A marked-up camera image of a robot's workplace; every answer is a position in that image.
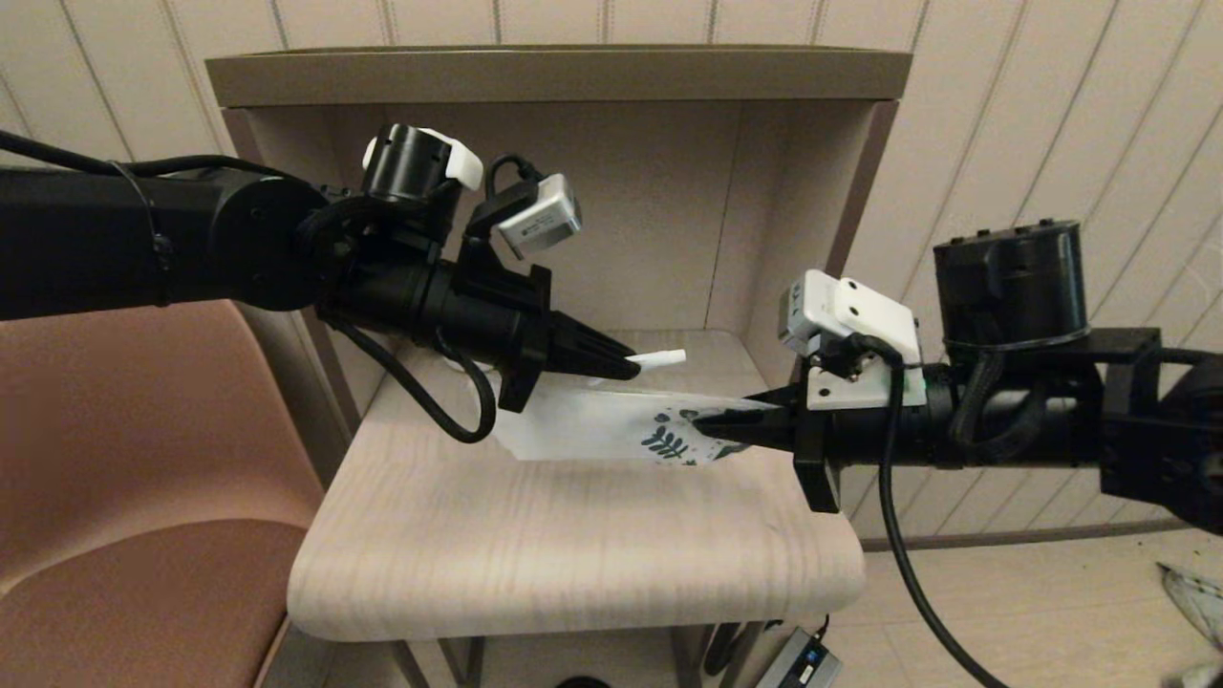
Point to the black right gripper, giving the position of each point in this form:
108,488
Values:
898,435

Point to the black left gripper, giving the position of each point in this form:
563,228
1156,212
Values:
449,306

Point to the white floral zipper pouch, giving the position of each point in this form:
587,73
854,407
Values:
583,425

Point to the small white toothpaste tube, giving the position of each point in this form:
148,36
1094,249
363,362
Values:
661,360

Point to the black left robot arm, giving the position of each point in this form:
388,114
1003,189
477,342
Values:
96,239

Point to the grey power adapter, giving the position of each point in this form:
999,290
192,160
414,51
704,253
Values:
798,664

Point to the dark metal table leg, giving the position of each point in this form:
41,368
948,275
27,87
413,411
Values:
683,659
473,664

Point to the beige wooden shelf hutch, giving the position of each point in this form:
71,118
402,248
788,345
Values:
573,75

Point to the brown baseboard strip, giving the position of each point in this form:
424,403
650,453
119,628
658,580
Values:
1051,535

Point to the black round floor object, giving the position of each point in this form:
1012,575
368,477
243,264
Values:
583,684

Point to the pink upholstered chair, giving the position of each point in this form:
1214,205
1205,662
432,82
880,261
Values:
143,478

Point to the white patterned floor item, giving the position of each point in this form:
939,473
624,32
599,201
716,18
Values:
1199,602
1202,678

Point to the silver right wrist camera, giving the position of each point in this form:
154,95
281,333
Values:
798,315

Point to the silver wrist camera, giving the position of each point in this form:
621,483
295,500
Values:
798,315
545,220

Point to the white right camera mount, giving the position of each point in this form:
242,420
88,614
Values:
874,382

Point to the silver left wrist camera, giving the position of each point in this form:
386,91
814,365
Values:
545,220

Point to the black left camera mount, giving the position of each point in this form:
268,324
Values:
492,239

